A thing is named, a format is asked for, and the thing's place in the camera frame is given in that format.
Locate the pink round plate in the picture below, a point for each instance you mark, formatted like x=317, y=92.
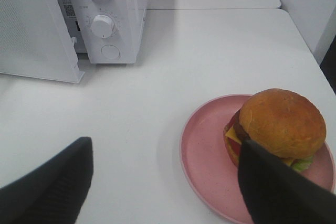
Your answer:
x=209, y=170

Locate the burger with sesame-free bun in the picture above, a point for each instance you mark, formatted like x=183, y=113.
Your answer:
x=283, y=122

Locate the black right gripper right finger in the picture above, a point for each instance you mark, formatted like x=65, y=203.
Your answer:
x=274, y=193

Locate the white warning label sticker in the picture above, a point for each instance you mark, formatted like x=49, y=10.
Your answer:
x=67, y=8

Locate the white timer knob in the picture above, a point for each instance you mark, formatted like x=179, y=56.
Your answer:
x=102, y=26

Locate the round white door button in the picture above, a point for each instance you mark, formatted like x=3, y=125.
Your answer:
x=110, y=52

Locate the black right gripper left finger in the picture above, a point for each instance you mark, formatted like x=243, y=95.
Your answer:
x=53, y=192

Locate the white microwave oven body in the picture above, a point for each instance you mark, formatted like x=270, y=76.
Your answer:
x=128, y=16

